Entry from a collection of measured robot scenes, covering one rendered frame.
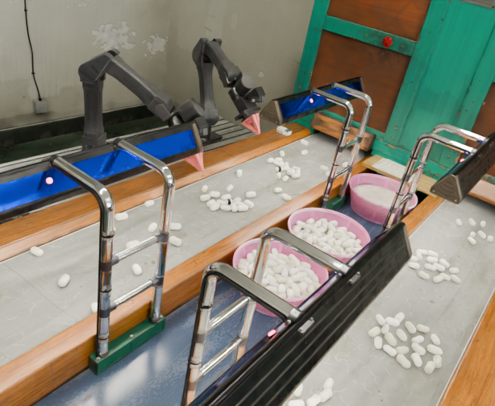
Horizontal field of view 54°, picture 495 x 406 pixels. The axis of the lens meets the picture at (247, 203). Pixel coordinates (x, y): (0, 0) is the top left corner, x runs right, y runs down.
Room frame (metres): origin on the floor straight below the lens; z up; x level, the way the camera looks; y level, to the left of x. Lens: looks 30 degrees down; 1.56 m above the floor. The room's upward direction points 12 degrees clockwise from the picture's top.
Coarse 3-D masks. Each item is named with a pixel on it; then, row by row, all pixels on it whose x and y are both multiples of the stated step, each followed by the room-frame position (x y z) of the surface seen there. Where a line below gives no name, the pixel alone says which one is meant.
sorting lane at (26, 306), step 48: (192, 192) 1.42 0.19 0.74; (240, 192) 1.49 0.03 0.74; (288, 192) 1.56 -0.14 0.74; (96, 240) 1.05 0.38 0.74; (192, 240) 1.14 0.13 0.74; (0, 288) 0.80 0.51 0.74; (48, 288) 0.83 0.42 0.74; (96, 288) 0.87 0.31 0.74; (0, 336) 0.67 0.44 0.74; (48, 336) 0.70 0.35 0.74
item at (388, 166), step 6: (378, 162) 1.93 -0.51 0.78; (384, 162) 1.94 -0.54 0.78; (390, 162) 1.95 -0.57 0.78; (378, 168) 1.86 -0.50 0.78; (384, 168) 1.87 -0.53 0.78; (390, 168) 1.88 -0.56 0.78; (396, 168) 1.90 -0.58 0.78; (402, 168) 1.91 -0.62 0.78; (390, 174) 1.83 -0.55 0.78; (396, 174) 1.84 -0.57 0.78; (402, 174) 1.85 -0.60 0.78
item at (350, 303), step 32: (384, 256) 0.72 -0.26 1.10; (320, 288) 0.63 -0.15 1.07; (352, 288) 0.61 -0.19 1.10; (384, 288) 0.69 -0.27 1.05; (320, 320) 0.52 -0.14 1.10; (352, 320) 0.58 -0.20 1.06; (256, 352) 0.43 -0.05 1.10; (288, 352) 0.45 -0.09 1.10; (320, 352) 0.49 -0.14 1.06; (224, 384) 0.37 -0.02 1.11; (256, 384) 0.39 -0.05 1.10; (288, 384) 0.42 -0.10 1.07
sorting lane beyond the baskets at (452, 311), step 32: (448, 224) 1.57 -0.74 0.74; (448, 256) 1.35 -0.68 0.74; (480, 256) 1.39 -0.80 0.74; (416, 288) 1.14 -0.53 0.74; (448, 288) 1.17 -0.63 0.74; (480, 288) 1.20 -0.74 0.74; (416, 320) 1.00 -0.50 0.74; (448, 320) 1.03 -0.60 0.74; (352, 352) 0.83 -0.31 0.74; (384, 352) 0.86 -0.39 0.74; (416, 352) 0.88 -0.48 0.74; (448, 352) 0.90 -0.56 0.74; (320, 384) 0.72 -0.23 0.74; (352, 384) 0.74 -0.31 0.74; (384, 384) 0.76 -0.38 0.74; (416, 384) 0.78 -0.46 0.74
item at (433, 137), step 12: (432, 132) 1.53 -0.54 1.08; (456, 132) 1.49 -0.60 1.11; (468, 132) 1.48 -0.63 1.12; (420, 144) 1.40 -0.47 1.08; (432, 144) 1.52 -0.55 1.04; (444, 144) 1.36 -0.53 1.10; (456, 144) 1.35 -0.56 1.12; (492, 144) 1.44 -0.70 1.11; (480, 156) 1.31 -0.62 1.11; (408, 168) 1.39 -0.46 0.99; (420, 168) 1.50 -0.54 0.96; (408, 180) 1.40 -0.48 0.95; (408, 192) 1.53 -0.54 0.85; (396, 204) 1.40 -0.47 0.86; (408, 204) 1.52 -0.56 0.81; (384, 228) 1.40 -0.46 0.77
